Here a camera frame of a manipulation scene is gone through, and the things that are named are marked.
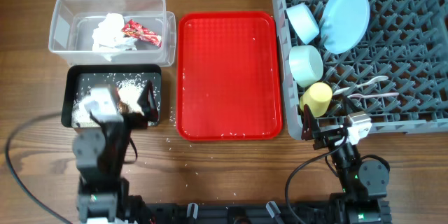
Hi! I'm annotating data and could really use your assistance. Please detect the white plastic fork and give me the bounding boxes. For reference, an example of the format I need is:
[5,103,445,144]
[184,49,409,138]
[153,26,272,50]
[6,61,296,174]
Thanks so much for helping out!
[347,92,400,99]

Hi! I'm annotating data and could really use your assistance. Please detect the rice and food leftovers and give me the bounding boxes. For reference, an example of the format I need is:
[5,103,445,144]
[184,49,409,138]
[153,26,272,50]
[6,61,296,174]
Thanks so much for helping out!
[70,72,162,128]

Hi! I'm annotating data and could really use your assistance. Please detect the red serving tray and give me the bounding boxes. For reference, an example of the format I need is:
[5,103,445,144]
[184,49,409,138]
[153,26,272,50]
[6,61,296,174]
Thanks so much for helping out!
[176,11,283,141]

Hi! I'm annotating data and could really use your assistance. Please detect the yellow plastic cup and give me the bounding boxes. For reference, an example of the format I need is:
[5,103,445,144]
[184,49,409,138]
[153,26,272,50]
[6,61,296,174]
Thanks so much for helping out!
[299,82,333,118]

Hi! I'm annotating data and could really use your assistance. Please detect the clear plastic waste bin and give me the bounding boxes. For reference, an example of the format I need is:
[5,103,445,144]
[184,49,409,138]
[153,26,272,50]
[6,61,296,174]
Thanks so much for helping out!
[48,0,176,67]

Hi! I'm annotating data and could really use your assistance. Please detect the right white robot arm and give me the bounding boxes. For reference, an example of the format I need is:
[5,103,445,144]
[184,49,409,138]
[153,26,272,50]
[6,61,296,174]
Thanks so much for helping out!
[302,98,392,224]

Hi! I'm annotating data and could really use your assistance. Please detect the black food waste tray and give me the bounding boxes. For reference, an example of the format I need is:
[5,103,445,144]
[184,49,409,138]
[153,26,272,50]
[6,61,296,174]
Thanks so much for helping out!
[61,64,162,128]

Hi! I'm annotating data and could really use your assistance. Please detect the light blue plate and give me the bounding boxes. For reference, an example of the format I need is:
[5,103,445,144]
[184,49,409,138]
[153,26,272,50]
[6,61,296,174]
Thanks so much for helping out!
[321,0,370,54]

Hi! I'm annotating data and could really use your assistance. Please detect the white plastic spoon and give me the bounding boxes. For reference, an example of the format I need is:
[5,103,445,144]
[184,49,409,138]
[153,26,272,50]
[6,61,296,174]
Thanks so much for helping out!
[333,76,389,96]

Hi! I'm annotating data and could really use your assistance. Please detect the mint green bowl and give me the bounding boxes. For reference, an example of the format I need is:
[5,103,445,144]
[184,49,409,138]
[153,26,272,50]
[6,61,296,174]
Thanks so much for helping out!
[289,45,323,88]

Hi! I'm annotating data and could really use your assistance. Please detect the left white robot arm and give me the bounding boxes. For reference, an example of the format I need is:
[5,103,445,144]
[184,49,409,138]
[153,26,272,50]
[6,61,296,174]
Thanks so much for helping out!
[72,82,159,223]

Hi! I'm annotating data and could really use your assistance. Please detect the grey dishwasher rack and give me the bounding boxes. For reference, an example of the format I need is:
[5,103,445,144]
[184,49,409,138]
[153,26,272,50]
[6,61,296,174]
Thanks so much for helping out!
[272,0,447,139]

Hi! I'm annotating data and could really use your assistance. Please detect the light blue bowl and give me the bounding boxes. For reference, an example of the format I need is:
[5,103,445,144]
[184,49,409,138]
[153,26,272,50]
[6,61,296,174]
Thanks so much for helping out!
[286,3,320,45]

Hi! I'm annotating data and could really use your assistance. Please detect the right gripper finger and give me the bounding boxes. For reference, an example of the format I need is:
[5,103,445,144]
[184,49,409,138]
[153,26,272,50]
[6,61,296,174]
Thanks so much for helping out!
[302,104,319,140]
[342,97,361,115]

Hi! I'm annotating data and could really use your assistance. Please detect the red snack wrapper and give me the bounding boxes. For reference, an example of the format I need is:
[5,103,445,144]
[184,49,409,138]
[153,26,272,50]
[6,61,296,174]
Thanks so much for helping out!
[121,20,162,48]

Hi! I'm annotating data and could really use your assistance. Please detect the crumpled white paper napkin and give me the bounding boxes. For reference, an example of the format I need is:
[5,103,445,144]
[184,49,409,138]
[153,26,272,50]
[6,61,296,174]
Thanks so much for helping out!
[92,13,137,62]

